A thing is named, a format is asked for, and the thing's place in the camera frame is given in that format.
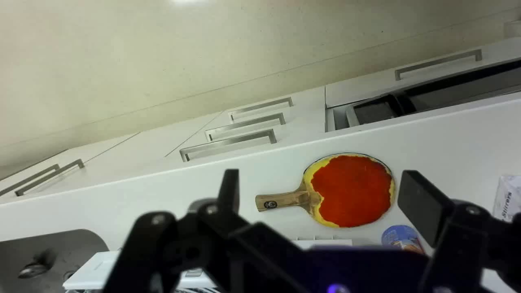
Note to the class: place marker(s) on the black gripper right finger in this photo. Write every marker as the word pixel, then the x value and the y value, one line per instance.
pixel 426 208

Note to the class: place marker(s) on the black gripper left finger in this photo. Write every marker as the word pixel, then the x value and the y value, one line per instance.
pixel 229 189

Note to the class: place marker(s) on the blue bottle yellow cap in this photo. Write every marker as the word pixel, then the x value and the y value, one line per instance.
pixel 402 238

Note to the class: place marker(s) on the white printed paper sheet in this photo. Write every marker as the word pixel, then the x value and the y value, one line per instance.
pixel 509 195

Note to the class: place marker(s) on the white base cabinet door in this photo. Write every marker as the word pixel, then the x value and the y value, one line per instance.
pixel 51 176
pixel 30 179

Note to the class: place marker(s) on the steel kitchen sink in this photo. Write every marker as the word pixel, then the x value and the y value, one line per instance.
pixel 55 254

